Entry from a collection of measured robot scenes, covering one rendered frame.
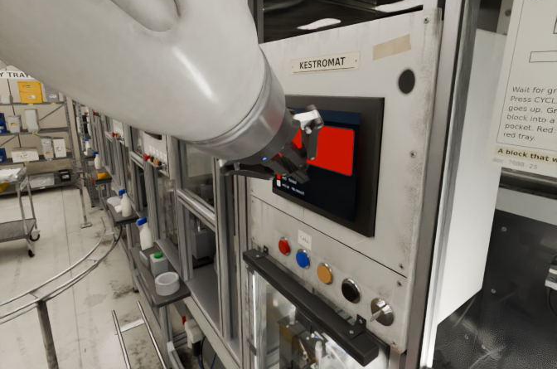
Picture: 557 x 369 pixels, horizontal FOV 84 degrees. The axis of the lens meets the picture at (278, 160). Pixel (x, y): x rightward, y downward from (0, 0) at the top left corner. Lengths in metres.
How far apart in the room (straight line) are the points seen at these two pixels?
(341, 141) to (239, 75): 0.31
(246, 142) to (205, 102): 0.07
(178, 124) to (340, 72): 0.36
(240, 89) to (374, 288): 0.41
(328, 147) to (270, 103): 0.27
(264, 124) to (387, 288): 0.35
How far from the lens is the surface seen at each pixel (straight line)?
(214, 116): 0.18
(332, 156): 0.48
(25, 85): 6.43
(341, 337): 0.57
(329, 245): 0.57
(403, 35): 0.44
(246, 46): 0.17
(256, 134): 0.23
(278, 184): 0.61
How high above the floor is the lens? 1.74
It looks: 13 degrees down
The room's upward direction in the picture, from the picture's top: straight up
